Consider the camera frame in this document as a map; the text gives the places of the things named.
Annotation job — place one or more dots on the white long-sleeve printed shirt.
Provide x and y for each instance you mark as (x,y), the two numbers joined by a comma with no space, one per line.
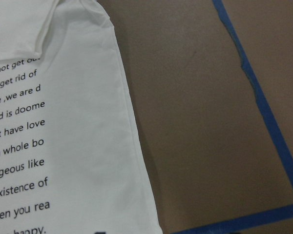
(70,156)

